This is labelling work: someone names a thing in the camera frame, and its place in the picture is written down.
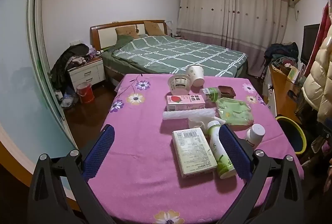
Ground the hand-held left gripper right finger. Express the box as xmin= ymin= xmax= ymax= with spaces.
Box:
xmin=218 ymin=124 xmax=304 ymax=224

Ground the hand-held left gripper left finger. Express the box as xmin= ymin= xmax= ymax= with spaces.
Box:
xmin=27 ymin=124 xmax=117 ymax=224

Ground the tall white green-label bottle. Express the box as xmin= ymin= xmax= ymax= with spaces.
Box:
xmin=207 ymin=120 xmax=237 ymax=179

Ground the white plastic jar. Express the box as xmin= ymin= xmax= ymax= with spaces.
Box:
xmin=244 ymin=124 xmax=266 ymax=149

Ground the light green plastic packet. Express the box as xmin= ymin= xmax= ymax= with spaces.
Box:
xmin=215 ymin=98 xmax=254 ymax=126

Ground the white rectangular carton box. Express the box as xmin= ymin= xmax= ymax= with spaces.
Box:
xmin=172 ymin=127 xmax=218 ymax=179

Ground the clear plastic bag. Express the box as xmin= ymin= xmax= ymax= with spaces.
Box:
xmin=187 ymin=112 xmax=221 ymax=133

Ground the brown plastic tray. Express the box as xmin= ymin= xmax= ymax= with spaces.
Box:
xmin=217 ymin=85 xmax=237 ymax=98

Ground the small clear green-label bottle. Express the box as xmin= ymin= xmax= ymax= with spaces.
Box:
xmin=199 ymin=87 xmax=221 ymax=102

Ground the blue yellow-rimmed trash bin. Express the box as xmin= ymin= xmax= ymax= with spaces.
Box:
xmin=275 ymin=116 xmax=307 ymax=154

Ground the white foam net sleeve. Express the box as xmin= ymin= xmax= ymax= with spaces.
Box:
xmin=162 ymin=108 xmax=216 ymax=121

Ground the pink strawberry milk carton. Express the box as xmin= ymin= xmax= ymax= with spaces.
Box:
xmin=166 ymin=95 xmax=206 ymax=112

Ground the white plastic bowl container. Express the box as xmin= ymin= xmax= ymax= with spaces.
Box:
xmin=168 ymin=74 xmax=192 ymax=97

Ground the white paper cup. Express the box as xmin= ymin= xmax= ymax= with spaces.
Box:
xmin=187 ymin=65 xmax=205 ymax=87

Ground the purple floral tablecloth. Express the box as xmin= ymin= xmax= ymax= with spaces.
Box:
xmin=85 ymin=73 xmax=304 ymax=224

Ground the red bucket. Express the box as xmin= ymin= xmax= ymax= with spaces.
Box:
xmin=76 ymin=82 xmax=95 ymax=104

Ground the pile of plastic bags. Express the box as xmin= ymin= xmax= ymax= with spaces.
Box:
xmin=54 ymin=86 xmax=78 ymax=109

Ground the white nightstand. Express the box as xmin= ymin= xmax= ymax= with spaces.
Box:
xmin=68 ymin=57 xmax=105 ymax=89

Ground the wooden desk with clutter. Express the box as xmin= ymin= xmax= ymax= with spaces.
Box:
xmin=262 ymin=64 xmax=304 ymax=123

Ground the green card box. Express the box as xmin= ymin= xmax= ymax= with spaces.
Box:
xmin=287 ymin=67 xmax=299 ymax=82

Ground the purple plush toy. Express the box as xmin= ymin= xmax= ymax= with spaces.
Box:
xmin=87 ymin=48 xmax=103 ymax=60

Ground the dark clothes heap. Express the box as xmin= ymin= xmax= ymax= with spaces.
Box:
xmin=49 ymin=44 xmax=90 ymax=91

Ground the wardrobe sliding door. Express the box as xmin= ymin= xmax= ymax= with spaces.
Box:
xmin=0 ymin=0 xmax=78 ymax=204

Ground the pile of dark clothes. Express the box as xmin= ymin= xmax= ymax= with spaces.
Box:
xmin=264 ymin=42 xmax=299 ymax=67

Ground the white puffer jacket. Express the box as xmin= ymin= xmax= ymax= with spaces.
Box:
xmin=302 ymin=31 xmax=332 ymax=123

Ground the wooden bed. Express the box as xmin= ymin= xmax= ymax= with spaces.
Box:
xmin=90 ymin=20 xmax=248 ymax=84

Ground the green plaid blanket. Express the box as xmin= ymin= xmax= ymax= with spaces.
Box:
xmin=101 ymin=34 xmax=247 ymax=78

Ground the brown pillow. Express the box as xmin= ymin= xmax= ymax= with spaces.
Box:
xmin=143 ymin=21 xmax=165 ymax=35
xmin=115 ymin=27 xmax=140 ymax=39

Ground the beige pink curtain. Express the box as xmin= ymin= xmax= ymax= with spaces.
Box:
xmin=177 ymin=0 xmax=289 ymax=75

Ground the black television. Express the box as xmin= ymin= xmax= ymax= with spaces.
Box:
xmin=300 ymin=24 xmax=321 ymax=65

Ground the red puffer jacket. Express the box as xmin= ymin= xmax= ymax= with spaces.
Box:
xmin=320 ymin=0 xmax=332 ymax=45

